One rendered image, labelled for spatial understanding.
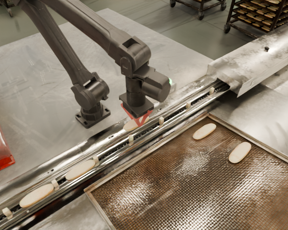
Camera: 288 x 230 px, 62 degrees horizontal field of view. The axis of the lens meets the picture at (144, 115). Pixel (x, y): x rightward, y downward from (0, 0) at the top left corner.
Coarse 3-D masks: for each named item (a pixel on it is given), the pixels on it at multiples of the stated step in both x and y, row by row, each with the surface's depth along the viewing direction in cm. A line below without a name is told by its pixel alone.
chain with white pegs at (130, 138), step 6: (210, 90) 102; (216, 90) 105; (204, 96) 102; (186, 108) 97; (174, 114) 95; (162, 120) 89; (156, 126) 91; (144, 132) 88; (132, 138) 83; (126, 144) 85; (114, 150) 83; (96, 156) 78; (96, 162) 79; (54, 180) 72; (66, 180) 75; (54, 186) 72; (6, 210) 66; (12, 210) 68
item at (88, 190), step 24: (192, 120) 84; (216, 120) 84; (192, 144) 77; (216, 144) 76; (264, 144) 73; (120, 168) 72; (240, 168) 68; (264, 168) 67; (120, 192) 66; (144, 192) 65; (168, 192) 65; (192, 192) 64; (120, 216) 61; (144, 216) 60; (168, 216) 59; (192, 216) 59; (264, 216) 57
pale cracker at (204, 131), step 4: (208, 124) 82; (212, 124) 82; (200, 128) 81; (204, 128) 81; (208, 128) 80; (212, 128) 81; (196, 132) 80; (200, 132) 79; (204, 132) 79; (208, 132) 80; (196, 136) 79; (200, 136) 78; (204, 136) 79
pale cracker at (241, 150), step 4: (240, 144) 74; (244, 144) 74; (248, 144) 73; (236, 148) 73; (240, 148) 72; (244, 148) 72; (248, 148) 72; (232, 152) 72; (236, 152) 71; (240, 152) 71; (244, 152) 71; (232, 156) 70; (236, 156) 70; (240, 156) 70; (244, 156) 70; (232, 160) 70; (236, 160) 69; (240, 160) 70
